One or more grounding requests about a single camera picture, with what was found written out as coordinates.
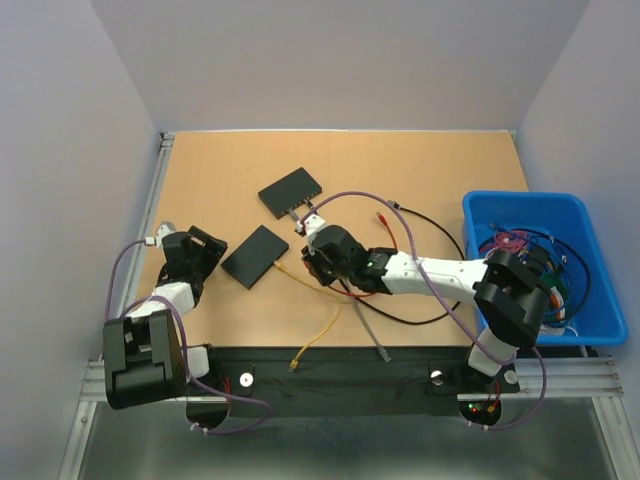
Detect black box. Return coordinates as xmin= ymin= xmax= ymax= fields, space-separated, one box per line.
xmin=222 ymin=225 xmax=289 ymax=290

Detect black network switch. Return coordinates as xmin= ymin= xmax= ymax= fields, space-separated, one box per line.
xmin=258 ymin=167 xmax=322 ymax=219

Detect black ethernet cable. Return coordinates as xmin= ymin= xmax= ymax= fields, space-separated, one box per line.
xmin=305 ymin=199 xmax=466 ymax=326

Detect grey ethernet cable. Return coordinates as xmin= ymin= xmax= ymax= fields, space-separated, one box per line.
xmin=287 ymin=207 xmax=392 ymax=364

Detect yellow ethernet cable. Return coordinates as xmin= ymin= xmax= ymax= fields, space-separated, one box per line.
xmin=274 ymin=260 xmax=351 ymax=372

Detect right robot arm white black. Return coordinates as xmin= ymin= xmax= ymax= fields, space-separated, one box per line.
xmin=301 ymin=225 xmax=551 ymax=390

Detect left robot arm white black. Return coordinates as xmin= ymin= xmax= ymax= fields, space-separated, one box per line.
xmin=102 ymin=222 xmax=228 ymax=410

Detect blue plastic bin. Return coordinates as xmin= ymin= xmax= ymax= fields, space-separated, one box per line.
xmin=462 ymin=191 xmax=628 ymax=347

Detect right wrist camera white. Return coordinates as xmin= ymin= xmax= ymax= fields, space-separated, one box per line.
xmin=295 ymin=213 xmax=327 ymax=243

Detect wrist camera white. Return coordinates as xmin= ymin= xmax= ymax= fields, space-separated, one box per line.
xmin=155 ymin=221 xmax=177 ymax=242
xmin=295 ymin=213 xmax=327 ymax=243

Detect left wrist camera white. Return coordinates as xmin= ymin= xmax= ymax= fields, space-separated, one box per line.
xmin=155 ymin=221 xmax=177 ymax=242

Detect red ethernet cable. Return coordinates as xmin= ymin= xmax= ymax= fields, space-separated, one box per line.
xmin=319 ymin=212 xmax=401 ymax=300

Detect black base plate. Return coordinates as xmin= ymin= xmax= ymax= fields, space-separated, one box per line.
xmin=201 ymin=347 xmax=519 ymax=419

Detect aluminium frame rail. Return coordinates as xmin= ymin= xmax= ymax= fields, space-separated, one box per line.
xmin=57 ymin=132 xmax=176 ymax=480

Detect tangled cables in bin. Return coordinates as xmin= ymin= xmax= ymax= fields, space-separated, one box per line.
xmin=477 ymin=222 xmax=594 ymax=339

